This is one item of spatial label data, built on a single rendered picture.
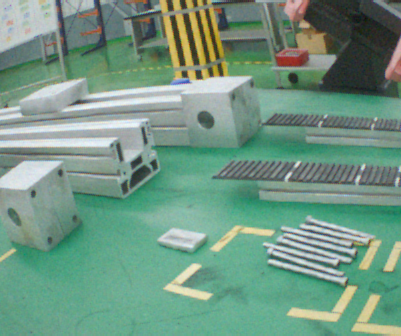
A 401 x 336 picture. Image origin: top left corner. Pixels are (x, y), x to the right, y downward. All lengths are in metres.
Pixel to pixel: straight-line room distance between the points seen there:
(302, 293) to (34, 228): 0.36
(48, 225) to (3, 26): 6.39
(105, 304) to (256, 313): 0.16
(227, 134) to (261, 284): 0.39
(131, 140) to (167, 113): 0.12
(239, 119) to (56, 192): 0.34
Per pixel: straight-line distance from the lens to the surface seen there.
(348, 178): 0.61
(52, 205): 0.66
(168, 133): 0.90
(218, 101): 0.82
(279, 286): 0.49
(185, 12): 4.07
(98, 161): 0.74
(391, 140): 0.77
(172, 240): 0.59
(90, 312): 0.51
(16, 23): 6.79
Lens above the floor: 1.07
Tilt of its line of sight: 22 degrees down
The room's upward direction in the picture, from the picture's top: 12 degrees counter-clockwise
